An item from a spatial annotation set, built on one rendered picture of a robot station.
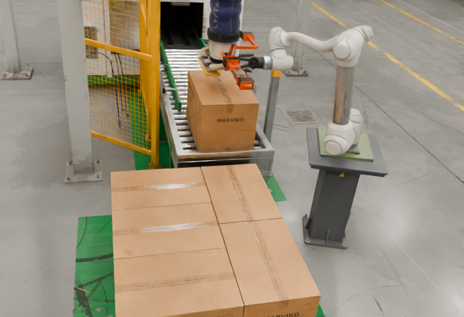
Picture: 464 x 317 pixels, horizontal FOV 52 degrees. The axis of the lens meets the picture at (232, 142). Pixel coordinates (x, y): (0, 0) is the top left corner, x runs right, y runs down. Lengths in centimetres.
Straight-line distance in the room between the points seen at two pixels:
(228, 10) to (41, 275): 207
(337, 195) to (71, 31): 218
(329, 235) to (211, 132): 114
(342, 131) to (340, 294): 108
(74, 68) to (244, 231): 179
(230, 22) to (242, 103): 54
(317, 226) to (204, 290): 135
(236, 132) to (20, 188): 180
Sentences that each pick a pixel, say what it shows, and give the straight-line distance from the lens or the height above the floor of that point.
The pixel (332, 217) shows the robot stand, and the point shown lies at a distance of 351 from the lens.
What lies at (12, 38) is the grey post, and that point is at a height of 45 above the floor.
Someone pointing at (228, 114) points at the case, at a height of 87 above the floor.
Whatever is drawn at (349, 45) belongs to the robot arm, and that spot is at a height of 156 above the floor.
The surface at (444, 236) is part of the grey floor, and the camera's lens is 411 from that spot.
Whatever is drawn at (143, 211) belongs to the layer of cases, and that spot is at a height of 54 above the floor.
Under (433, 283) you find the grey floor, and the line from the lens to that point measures 367.
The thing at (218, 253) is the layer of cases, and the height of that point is 54.
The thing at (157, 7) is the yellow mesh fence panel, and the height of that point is 140.
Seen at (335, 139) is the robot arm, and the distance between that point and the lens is 294.
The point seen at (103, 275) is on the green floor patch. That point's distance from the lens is 328.
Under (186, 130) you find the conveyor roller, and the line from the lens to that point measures 373.
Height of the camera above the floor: 236
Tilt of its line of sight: 31 degrees down
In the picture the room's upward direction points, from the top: 6 degrees clockwise
